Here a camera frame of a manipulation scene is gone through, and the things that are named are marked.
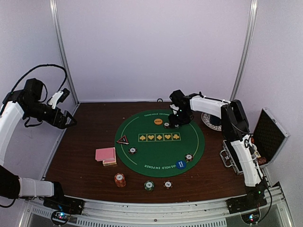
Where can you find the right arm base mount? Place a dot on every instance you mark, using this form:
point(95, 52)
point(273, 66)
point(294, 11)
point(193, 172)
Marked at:
point(242, 203)

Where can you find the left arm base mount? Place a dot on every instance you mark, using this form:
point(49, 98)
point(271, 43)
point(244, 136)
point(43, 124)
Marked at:
point(66, 204)

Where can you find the aluminium frame post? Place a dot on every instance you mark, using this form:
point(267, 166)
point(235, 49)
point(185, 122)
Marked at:
point(246, 46)
point(56, 23)

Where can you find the black red triangular dealer button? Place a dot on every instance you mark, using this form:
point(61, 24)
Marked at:
point(123, 140)

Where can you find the blue small blind button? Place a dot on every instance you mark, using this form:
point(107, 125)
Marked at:
point(181, 164)

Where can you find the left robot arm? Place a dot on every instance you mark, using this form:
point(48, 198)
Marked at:
point(26, 104)

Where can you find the aluminium poker chip case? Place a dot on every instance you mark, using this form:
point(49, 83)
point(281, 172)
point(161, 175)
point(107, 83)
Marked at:
point(269, 138)

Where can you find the green poker chip stack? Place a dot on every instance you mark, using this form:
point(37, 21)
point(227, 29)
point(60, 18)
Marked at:
point(149, 185)

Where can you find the right aluminium frame post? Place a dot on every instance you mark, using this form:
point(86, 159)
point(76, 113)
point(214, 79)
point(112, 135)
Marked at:
point(246, 46)

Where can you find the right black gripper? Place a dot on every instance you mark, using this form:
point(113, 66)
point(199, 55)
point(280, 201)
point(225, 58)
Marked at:
point(174, 121)

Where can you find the dark blue mug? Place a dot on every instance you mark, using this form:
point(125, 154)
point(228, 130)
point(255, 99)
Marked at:
point(216, 121)

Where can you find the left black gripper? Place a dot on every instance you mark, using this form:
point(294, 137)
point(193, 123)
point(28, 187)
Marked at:
point(60, 124)

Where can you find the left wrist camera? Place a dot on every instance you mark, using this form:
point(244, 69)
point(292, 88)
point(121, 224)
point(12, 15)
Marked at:
point(58, 97)

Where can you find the card deck box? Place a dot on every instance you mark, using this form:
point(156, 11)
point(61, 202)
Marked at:
point(109, 162)

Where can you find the patterned ceramic saucer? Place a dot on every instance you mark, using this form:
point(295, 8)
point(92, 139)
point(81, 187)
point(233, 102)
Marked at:
point(206, 120)

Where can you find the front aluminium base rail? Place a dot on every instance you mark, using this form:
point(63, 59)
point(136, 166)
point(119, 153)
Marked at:
point(211, 213)

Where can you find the brown 100 poker chips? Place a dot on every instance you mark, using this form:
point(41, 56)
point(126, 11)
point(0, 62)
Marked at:
point(166, 125)

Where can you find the orange big blind button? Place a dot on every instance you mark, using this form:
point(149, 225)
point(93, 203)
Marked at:
point(158, 121)

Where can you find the left aluminium frame post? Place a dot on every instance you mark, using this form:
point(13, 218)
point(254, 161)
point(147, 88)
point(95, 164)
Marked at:
point(56, 23)

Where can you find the brown poker chip stack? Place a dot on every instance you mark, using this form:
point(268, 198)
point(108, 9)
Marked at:
point(167, 184)

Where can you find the round green poker mat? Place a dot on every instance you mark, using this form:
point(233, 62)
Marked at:
point(158, 148)

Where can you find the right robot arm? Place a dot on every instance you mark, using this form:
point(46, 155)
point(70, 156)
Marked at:
point(235, 130)

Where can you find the red card deck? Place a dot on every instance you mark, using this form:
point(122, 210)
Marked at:
point(105, 154)

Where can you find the orange poker chip stack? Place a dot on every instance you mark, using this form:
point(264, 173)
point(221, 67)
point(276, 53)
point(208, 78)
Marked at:
point(120, 180)

